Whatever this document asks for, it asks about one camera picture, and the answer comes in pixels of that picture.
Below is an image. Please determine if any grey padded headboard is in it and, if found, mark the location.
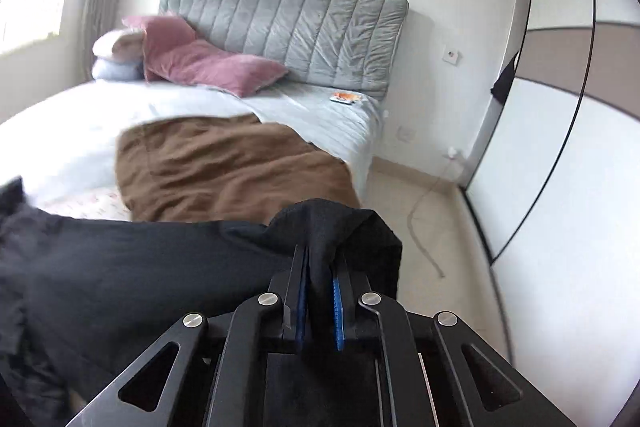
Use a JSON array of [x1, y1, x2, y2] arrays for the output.
[[159, 0, 410, 100]]

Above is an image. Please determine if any white cable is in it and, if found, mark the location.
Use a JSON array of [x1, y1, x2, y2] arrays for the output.
[[407, 157, 458, 279]]

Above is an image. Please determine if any bed with white sheet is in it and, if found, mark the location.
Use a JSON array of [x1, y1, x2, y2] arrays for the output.
[[0, 79, 383, 224]]

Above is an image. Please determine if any black cloth in wardrobe door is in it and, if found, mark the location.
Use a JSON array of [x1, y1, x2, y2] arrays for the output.
[[490, 52, 520, 104]]

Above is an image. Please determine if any white sliding wardrobe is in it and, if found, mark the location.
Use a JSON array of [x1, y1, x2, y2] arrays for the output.
[[457, 0, 640, 427]]

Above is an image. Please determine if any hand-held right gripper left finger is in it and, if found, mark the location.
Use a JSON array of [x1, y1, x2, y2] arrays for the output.
[[65, 245, 309, 427]]

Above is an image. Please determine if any black garment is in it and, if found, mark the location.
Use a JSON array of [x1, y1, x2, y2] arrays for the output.
[[0, 177, 404, 427]]

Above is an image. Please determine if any pink pillow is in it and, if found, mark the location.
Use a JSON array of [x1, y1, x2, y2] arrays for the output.
[[121, 15, 290, 98]]

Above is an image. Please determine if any brown blanket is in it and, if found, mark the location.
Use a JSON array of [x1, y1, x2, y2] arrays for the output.
[[115, 113, 362, 224]]

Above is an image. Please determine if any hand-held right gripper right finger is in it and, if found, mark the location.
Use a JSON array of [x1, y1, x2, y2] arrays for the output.
[[330, 254, 578, 427]]

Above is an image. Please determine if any light blue pillow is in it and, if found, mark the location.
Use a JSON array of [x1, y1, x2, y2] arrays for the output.
[[91, 58, 146, 82]]

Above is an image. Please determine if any white pillow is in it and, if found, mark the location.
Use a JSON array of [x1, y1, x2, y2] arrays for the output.
[[92, 29, 147, 62]]

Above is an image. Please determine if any floral printed sheet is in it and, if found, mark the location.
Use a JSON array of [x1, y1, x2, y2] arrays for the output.
[[37, 184, 133, 223]]

